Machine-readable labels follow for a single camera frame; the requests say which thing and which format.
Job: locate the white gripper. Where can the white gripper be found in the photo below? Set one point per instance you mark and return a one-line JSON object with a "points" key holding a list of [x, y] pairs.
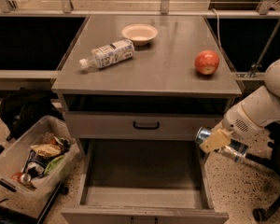
{"points": [[237, 120]]}

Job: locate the open middle drawer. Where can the open middle drawer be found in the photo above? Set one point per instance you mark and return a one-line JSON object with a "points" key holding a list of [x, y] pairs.
{"points": [[143, 182]]}

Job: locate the red soda can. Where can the red soda can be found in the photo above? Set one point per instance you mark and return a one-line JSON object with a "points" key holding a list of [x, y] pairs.
{"points": [[22, 178]]}

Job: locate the grey drawer cabinet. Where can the grey drawer cabinet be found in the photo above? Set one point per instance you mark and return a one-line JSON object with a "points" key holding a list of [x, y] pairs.
{"points": [[159, 79]]}

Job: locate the clear plastic bin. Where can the clear plastic bin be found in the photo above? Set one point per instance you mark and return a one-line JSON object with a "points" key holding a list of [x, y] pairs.
{"points": [[20, 157]]}

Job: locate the white paper bowl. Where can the white paper bowl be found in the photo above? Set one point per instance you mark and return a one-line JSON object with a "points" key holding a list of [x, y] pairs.
{"points": [[139, 34]]}

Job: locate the yellow chip bag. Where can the yellow chip bag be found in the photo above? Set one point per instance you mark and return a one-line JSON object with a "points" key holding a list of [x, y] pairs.
{"points": [[47, 150]]}

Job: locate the black backpack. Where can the black backpack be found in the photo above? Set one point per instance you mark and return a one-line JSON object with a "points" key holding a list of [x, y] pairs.
{"points": [[20, 110]]}

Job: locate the clear plastic water bottle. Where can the clear plastic water bottle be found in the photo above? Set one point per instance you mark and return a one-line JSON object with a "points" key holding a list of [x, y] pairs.
{"points": [[107, 55]]}

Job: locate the green snack bag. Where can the green snack bag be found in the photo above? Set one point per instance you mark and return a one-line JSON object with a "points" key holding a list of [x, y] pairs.
{"points": [[53, 164]]}

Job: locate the blue silver redbull can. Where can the blue silver redbull can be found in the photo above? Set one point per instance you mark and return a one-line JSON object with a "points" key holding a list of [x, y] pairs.
{"points": [[235, 150]]}

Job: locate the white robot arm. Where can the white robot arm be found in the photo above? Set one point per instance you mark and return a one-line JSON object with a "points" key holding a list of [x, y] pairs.
{"points": [[263, 105]]}

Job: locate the closed upper drawer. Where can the closed upper drawer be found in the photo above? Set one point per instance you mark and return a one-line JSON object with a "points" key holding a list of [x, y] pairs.
{"points": [[137, 127]]}

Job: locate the red apple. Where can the red apple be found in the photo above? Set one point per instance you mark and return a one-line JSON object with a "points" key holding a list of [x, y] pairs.
{"points": [[206, 62]]}

